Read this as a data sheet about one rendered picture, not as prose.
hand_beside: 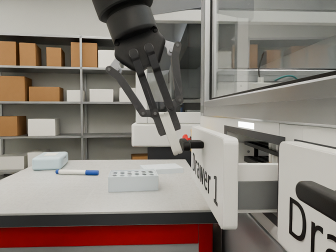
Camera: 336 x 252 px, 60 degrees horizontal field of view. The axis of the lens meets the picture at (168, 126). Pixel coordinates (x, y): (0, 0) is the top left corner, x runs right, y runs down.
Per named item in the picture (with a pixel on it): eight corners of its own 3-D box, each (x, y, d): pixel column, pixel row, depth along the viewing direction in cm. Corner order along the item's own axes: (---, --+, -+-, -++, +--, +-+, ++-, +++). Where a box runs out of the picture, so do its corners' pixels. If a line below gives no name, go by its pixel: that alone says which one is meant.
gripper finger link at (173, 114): (163, 102, 48) (180, 95, 48) (174, 130, 49) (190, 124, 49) (164, 101, 47) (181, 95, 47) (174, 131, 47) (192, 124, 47)
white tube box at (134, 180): (108, 192, 72) (108, 177, 71) (110, 184, 80) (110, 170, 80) (158, 190, 73) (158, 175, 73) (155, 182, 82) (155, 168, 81)
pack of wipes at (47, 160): (61, 170, 99) (61, 156, 98) (31, 171, 97) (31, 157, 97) (68, 162, 113) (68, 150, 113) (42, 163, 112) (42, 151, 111)
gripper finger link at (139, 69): (137, 46, 45) (128, 49, 45) (160, 115, 46) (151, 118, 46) (138, 52, 49) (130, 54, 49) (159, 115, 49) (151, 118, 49)
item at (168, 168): (144, 175, 91) (144, 169, 91) (139, 169, 99) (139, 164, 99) (183, 172, 94) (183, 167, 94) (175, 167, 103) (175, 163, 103)
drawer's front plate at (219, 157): (222, 232, 34) (223, 138, 34) (191, 176, 63) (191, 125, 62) (237, 231, 34) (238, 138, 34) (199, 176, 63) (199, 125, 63)
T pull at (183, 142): (183, 151, 44) (183, 142, 44) (179, 145, 52) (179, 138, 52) (206, 151, 44) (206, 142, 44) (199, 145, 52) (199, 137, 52)
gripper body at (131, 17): (152, 12, 50) (170, 63, 51) (106, 29, 50) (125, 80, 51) (152, -5, 43) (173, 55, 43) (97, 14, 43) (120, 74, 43)
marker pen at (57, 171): (55, 174, 92) (55, 169, 91) (57, 173, 93) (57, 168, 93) (97, 175, 90) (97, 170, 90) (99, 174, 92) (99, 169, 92)
